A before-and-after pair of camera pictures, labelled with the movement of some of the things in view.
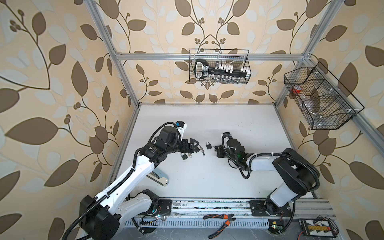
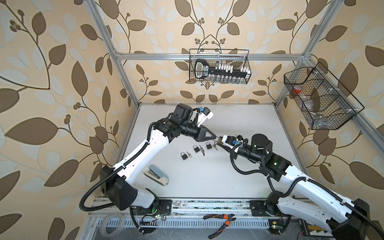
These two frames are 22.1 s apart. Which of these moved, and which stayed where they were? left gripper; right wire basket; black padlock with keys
Moved: left gripper
Stayed: right wire basket; black padlock with keys
